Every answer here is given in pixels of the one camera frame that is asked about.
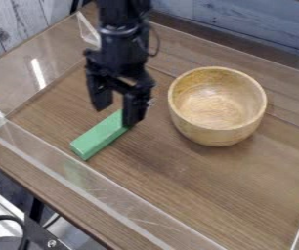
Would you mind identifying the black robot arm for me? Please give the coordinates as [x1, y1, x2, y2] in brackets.
[83, 0, 154, 127]

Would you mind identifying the clear acrylic tray wall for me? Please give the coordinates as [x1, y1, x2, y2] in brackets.
[0, 18, 299, 250]

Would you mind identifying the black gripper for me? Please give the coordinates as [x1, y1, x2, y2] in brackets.
[83, 25, 154, 127]

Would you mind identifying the clear acrylic corner bracket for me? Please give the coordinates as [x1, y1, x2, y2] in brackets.
[77, 12, 101, 50]

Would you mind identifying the light wooden bowl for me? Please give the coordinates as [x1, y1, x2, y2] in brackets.
[167, 66, 268, 146]

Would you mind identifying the black metal bracket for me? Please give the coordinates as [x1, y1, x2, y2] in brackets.
[21, 198, 71, 250]

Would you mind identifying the black cable loop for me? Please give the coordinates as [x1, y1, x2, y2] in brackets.
[0, 214, 29, 250]

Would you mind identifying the green rectangular block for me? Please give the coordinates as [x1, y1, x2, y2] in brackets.
[70, 109, 129, 160]

